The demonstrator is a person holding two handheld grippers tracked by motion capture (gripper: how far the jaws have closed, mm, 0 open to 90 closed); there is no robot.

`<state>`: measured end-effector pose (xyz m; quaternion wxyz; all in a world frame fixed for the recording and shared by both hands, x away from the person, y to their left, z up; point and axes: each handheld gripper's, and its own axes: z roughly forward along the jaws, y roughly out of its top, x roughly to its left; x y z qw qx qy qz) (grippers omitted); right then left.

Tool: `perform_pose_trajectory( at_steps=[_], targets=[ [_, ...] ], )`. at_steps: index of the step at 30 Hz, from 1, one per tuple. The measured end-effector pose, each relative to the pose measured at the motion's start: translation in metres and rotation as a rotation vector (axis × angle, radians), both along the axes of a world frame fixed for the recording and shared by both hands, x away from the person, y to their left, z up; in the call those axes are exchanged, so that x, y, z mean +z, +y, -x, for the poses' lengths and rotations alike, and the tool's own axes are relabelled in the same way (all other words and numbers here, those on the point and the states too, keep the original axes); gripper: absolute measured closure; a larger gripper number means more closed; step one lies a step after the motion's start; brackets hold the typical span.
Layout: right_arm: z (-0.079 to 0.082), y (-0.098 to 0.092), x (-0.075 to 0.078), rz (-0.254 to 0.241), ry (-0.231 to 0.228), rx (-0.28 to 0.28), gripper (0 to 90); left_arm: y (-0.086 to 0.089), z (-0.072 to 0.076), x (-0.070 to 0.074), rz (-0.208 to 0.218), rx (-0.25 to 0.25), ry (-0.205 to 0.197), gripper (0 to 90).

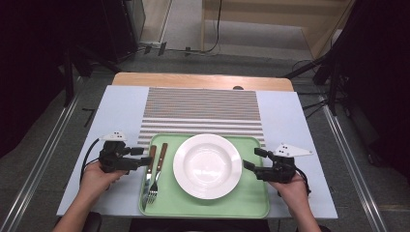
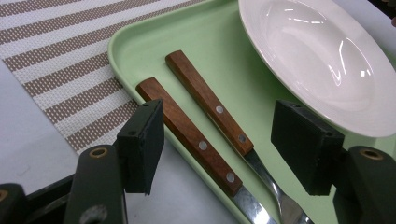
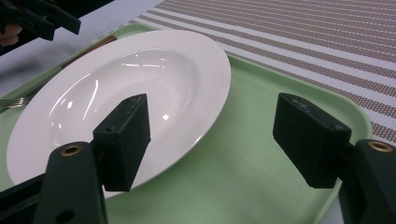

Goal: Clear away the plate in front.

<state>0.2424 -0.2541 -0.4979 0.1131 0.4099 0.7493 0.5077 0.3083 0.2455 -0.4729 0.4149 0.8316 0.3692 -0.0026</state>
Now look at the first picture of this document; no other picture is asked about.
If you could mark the light wooden shelf unit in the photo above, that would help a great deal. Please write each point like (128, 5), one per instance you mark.
(277, 19)

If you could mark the black cabinet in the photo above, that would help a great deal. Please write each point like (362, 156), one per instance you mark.
(124, 29)

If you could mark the white plate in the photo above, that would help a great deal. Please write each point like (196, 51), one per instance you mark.
(207, 166)

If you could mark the metal floor rail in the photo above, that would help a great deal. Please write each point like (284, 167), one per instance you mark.
(354, 167)
(35, 167)

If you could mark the green tray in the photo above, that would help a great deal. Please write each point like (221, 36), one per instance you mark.
(251, 199)

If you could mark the black metal stand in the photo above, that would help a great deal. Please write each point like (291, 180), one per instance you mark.
(332, 80)
(68, 80)

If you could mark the person's left hand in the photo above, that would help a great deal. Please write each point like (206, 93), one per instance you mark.
(98, 180)

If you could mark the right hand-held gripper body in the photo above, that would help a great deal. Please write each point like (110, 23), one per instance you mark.
(277, 172)

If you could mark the striped placemat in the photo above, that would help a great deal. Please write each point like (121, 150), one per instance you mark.
(203, 109)

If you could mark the dark curtain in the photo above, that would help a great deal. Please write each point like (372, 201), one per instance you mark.
(380, 80)
(32, 64)

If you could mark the pale blue table board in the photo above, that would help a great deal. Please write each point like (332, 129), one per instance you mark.
(116, 109)

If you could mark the person's dark clothing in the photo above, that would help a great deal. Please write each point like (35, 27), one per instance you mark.
(199, 225)

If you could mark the person's right hand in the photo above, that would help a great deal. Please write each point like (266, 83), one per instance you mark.
(293, 193)

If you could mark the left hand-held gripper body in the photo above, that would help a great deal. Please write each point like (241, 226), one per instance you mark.
(114, 159)

